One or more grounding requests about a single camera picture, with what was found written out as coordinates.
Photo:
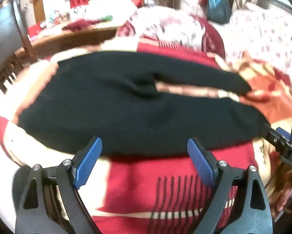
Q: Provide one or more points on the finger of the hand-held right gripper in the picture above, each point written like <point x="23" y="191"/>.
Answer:
<point x="272" y="135"/>

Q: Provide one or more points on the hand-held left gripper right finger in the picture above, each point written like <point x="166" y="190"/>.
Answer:
<point x="200" y="162"/>

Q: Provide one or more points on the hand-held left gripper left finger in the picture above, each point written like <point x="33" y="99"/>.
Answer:
<point x="87" y="163"/>

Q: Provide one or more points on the black pants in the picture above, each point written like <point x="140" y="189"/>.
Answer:
<point x="111" y="102"/>

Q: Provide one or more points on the person's right hand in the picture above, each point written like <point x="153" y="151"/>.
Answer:
<point x="287" y="192"/>

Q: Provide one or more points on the red orange cream patterned blanket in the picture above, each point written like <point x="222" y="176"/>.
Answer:
<point x="141" y="175"/>

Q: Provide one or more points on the white floral quilt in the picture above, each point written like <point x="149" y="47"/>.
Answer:
<point x="265" y="34"/>

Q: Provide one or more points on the wooden chair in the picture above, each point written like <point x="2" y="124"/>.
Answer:
<point x="4" y="75"/>

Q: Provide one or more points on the wooden desk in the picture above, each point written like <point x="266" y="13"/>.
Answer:
<point x="70" y="39"/>

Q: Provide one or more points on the red white patterned pillow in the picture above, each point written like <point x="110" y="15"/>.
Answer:
<point x="175" y="26"/>

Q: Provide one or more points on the teal bag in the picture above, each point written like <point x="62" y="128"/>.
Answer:
<point x="217" y="7"/>

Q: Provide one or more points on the dark red cloth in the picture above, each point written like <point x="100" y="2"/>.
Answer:
<point x="82" y="24"/>

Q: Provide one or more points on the pile of desk clutter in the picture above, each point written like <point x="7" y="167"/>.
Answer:
<point x="51" y="22"/>

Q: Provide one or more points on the small green object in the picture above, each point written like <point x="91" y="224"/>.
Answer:
<point x="107" y="17"/>

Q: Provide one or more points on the red wall decoration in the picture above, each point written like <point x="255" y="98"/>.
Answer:
<point x="81" y="0"/>

